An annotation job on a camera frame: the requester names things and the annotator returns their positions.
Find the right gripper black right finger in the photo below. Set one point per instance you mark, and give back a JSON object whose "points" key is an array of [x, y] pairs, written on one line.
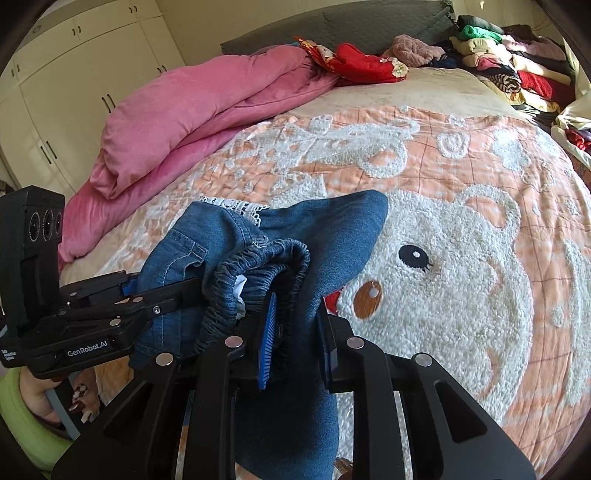
{"points": [[337, 344]]}

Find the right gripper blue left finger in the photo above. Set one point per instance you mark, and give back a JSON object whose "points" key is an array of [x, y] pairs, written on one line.
{"points": [[266, 340]]}

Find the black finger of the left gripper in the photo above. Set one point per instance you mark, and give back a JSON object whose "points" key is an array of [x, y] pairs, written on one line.
{"points": [[138, 309]]}

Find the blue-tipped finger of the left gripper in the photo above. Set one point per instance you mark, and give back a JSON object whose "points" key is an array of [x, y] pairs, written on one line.
{"points": [[96, 290]]}

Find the blue denim lace-trimmed pants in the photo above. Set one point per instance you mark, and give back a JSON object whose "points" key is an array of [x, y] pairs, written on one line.
{"points": [[266, 264]]}

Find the green sleeve forearm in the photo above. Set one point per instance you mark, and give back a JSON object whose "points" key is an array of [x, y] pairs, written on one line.
{"points": [[42, 445]]}

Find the left hand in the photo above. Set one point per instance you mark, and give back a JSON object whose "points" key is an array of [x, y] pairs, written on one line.
{"points": [[49, 400]]}

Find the pink folded duvet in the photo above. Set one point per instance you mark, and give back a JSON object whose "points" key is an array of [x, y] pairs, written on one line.
{"points": [[164, 128]]}

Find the peach white bear bedspread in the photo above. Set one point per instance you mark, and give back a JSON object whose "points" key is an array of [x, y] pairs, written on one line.
{"points": [[484, 259]]}

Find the cream wardrobe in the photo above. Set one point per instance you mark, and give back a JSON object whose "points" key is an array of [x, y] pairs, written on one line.
{"points": [[78, 61]]}

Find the red embroidered garment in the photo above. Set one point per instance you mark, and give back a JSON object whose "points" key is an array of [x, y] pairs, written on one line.
{"points": [[353, 66]]}

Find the mauve fuzzy garment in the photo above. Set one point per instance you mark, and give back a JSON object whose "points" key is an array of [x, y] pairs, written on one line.
{"points": [[413, 52]]}

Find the grey quilted headboard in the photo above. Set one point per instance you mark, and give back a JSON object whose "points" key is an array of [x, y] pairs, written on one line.
{"points": [[369, 25]]}

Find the floral fabric storage box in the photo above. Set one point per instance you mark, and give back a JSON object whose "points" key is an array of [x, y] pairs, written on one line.
{"points": [[571, 130]]}

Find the pile of folded clothes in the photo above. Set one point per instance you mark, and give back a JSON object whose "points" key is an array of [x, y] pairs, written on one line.
{"points": [[530, 71]]}

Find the cream curtain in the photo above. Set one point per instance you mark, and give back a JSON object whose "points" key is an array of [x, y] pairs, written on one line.
{"points": [[582, 82]]}

